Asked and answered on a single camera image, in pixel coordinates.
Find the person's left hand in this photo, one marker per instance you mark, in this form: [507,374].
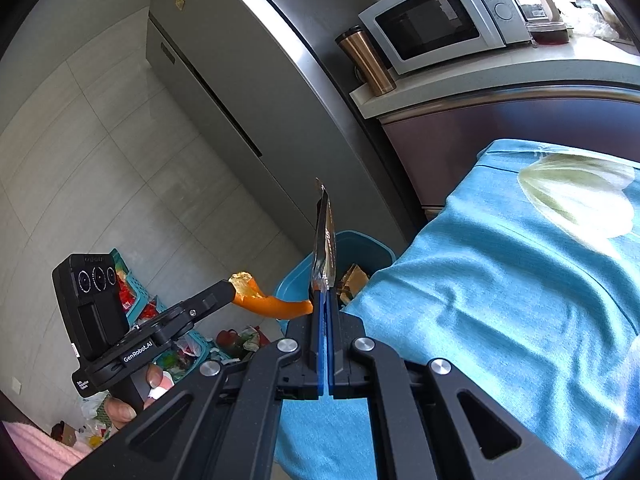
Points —
[120,412]

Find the large curved orange peel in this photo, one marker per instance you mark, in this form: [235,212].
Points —
[280,306]

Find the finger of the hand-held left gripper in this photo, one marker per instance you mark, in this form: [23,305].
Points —
[210,297]

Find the brown cardboard scraps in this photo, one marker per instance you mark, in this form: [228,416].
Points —
[354,282]

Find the copper thermos flask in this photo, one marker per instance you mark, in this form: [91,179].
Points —
[370,65]

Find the blue floral tablecloth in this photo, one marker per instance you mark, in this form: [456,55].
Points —
[475,310]

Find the blue trash bin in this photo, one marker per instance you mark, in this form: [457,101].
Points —
[360,247]

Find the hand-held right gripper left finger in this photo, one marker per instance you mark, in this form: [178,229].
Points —
[315,345]

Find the dark kitchen counter cabinet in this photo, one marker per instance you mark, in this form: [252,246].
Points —
[475,125]

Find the teal plastic basket rack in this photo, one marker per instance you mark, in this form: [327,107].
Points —
[145,300]

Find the brown snack wrapper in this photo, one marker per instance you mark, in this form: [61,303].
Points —
[325,245]

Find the person's left forearm pink sleeve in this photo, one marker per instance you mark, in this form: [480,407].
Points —
[35,452]

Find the grey refrigerator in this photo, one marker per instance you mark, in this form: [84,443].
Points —
[240,85]

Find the red lidded container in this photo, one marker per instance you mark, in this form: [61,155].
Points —
[547,35]

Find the crumpled plastic bags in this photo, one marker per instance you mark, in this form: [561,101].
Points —
[92,425]

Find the white microwave oven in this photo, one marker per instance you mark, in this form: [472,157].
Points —
[425,25]

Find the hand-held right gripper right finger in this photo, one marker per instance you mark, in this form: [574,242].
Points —
[331,350]

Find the bag of vegetables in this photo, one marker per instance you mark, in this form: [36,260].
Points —
[240,342]

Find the clear plastic bag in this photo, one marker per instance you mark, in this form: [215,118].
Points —
[595,17]

